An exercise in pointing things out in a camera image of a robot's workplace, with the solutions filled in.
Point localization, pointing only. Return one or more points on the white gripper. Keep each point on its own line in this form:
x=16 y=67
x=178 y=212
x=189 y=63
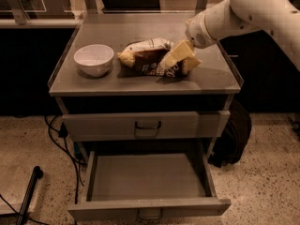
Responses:
x=197 y=32

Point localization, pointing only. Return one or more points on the brown chip bag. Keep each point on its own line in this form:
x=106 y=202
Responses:
x=146 y=57

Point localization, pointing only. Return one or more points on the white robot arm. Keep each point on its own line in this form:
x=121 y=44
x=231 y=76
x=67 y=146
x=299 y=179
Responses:
x=278 y=18

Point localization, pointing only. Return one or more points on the grey metal drawer cabinet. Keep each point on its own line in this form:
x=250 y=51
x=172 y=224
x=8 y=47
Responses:
x=209 y=87

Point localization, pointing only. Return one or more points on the closed upper drawer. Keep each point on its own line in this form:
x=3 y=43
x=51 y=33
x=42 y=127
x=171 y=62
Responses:
x=144 y=125

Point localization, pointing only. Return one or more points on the open middle drawer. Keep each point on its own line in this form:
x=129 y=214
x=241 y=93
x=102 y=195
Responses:
x=148 y=187

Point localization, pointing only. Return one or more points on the black backpack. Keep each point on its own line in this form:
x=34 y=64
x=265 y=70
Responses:
x=229 y=147

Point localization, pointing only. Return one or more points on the white ceramic bowl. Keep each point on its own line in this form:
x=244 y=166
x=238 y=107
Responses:
x=94 y=60

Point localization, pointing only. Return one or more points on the black pole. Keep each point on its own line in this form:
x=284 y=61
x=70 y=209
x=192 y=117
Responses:
x=37 y=173

